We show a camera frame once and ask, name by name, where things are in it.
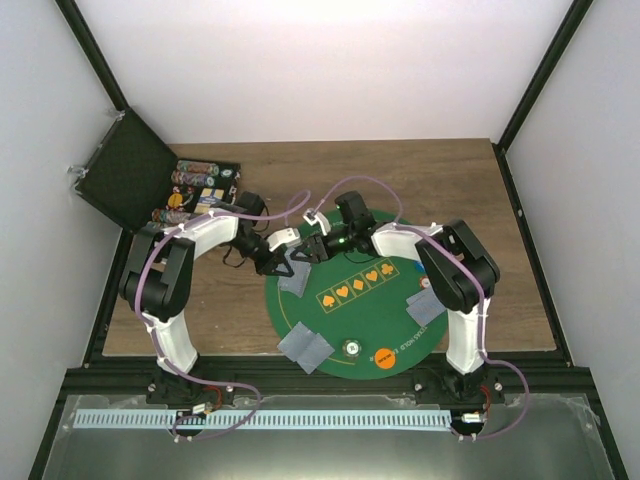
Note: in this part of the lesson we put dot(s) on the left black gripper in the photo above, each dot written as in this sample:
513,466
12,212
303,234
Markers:
269,266

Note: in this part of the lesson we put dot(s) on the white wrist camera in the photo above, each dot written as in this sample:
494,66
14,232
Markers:
287,237
316,218

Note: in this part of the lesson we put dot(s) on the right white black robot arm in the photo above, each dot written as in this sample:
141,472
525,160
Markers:
462,274

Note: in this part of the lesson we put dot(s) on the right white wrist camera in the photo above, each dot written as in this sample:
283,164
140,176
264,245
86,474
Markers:
316,218

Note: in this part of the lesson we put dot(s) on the boxed card deck in case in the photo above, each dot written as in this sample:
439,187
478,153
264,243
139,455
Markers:
209,197

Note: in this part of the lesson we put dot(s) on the chip row in case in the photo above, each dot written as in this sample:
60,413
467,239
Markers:
193,179
172,217
197,167

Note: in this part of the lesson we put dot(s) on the orange button in case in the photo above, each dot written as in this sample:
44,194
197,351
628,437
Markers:
175,201

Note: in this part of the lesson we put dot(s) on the orange big blind button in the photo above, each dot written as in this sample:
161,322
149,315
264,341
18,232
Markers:
385,358

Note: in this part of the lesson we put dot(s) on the round green poker mat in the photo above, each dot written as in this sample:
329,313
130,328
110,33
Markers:
354,296

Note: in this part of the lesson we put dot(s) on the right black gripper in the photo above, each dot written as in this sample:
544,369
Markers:
319,249

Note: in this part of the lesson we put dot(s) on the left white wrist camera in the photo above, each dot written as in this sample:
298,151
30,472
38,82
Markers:
287,237

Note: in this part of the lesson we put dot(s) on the black poker chip case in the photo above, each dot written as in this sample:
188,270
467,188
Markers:
129,175

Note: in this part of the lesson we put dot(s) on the light blue slotted cable duct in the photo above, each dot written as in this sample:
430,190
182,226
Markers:
410,420

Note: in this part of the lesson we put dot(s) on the chip row top in case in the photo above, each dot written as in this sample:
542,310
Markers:
197,167

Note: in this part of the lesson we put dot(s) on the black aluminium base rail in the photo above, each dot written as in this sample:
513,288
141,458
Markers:
545,373

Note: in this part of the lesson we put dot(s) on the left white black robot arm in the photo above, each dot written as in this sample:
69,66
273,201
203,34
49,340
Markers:
157,278

